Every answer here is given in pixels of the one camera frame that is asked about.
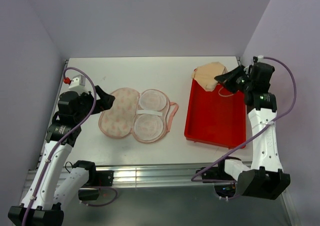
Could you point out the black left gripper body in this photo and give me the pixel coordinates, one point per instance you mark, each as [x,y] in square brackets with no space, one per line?
[87,102]

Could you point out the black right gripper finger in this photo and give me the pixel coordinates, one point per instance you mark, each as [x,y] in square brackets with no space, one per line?
[234,85]
[230,77]

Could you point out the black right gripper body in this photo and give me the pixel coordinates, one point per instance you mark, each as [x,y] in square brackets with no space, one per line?
[248,84]

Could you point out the beige bra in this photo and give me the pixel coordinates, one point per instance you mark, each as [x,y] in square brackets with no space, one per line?
[205,75]

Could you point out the floral mesh laundry bag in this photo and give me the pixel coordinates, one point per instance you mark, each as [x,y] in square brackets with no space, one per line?
[147,116]

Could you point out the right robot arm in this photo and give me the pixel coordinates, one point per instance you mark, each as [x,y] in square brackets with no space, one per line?
[265,178]

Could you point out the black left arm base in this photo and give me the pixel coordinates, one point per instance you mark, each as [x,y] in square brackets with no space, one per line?
[103,178]

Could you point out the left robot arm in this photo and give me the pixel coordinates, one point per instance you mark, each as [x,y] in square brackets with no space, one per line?
[44,203]

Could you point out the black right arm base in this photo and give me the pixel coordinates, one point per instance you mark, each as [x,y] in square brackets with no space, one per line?
[216,173]

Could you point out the red plastic tray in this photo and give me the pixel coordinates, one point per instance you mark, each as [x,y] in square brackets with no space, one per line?
[215,117]

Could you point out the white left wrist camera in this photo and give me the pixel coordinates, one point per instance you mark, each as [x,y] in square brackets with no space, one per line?
[78,84]

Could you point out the aluminium frame rail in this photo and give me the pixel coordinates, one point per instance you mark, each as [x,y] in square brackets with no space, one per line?
[153,176]

